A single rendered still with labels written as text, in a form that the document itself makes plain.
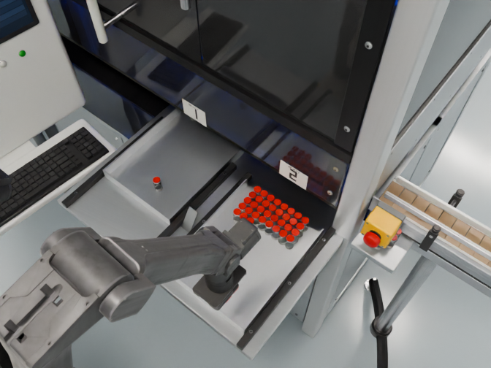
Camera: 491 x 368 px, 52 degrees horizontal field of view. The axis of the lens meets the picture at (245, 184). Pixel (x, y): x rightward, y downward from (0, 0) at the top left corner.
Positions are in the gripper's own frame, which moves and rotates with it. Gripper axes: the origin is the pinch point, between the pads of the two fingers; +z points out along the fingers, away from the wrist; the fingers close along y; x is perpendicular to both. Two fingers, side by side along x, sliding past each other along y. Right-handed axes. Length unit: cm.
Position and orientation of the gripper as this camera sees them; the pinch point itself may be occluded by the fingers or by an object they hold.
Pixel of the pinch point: (221, 295)
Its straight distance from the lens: 112.7
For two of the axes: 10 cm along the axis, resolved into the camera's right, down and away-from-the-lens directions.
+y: 6.2, -6.6, 4.1
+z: 0.1, 5.3, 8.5
